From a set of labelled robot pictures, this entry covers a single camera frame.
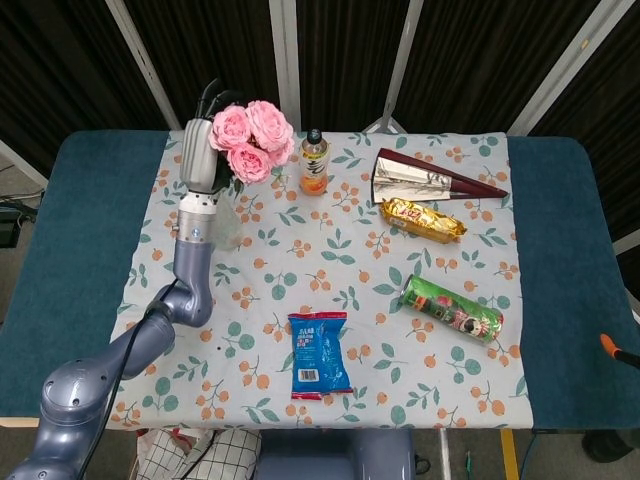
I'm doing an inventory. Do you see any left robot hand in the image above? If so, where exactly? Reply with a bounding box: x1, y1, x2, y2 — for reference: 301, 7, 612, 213
179, 78, 245, 194

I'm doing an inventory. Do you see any pink rose bouquet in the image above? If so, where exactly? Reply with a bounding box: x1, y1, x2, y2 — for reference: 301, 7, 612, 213
208, 100, 296, 194

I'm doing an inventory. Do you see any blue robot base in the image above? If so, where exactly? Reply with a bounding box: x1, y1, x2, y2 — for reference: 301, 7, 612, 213
257, 428, 417, 480

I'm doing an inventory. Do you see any clear glass vase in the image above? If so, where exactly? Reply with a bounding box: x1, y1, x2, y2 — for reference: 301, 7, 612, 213
212, 187, 244, 251

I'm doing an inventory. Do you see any orange drink bottle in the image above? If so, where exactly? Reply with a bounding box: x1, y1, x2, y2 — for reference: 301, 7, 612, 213
298, 128, 332, 196

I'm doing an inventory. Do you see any blue table mat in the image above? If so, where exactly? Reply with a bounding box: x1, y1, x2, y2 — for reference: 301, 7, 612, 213
0, 130, 640, 434

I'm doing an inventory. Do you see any floral tablecloth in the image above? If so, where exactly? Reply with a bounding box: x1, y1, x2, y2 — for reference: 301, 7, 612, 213
87, 128, 534, 430

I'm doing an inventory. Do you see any maroon folding fan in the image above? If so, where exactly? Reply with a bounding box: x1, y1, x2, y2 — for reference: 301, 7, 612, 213
369, 147, 510, 205

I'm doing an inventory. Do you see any gold snack packet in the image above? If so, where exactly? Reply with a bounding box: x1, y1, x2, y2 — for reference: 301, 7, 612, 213
379, 197, 468, 245

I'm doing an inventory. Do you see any blue snack bag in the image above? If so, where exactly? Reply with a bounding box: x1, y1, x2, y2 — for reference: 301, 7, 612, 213
287, 311, 354, 401

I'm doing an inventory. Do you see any green chips can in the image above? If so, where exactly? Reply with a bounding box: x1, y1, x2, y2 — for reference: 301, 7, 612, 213
401, 273, 505, 347

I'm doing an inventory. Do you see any checkered bag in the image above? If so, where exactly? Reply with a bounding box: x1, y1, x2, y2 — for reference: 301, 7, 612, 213
134, 427, 262, 480

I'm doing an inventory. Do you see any white frame post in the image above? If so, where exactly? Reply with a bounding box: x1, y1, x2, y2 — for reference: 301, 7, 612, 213
104, 0, 182, 131
362, 0, 426, 134
507, 0, 616, 136
268, 0, 305, 129

